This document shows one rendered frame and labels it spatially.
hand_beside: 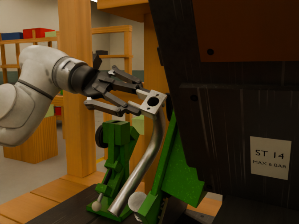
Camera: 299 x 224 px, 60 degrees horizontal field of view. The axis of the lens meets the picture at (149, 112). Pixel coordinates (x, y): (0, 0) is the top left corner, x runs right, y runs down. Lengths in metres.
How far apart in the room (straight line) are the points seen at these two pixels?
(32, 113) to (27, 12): 8.79
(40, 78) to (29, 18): 8.77
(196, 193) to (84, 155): 0.73
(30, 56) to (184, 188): 0.53
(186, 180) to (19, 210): 0.65
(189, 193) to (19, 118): 0.45
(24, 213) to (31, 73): 0.45
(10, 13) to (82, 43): 8.04
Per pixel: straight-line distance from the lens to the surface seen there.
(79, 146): 1.10
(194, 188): 0.45
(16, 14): 9.20
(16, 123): 0.72
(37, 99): 0.73
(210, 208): 0.92
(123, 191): 0.62
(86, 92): 0.65
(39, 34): 6.58
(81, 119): 1.07
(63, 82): 0.69
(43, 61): 0.73
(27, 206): 0.99
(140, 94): 0.60
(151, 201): 0.48
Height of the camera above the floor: 1.33
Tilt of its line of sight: 10 degrees down
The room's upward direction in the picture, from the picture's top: straight up
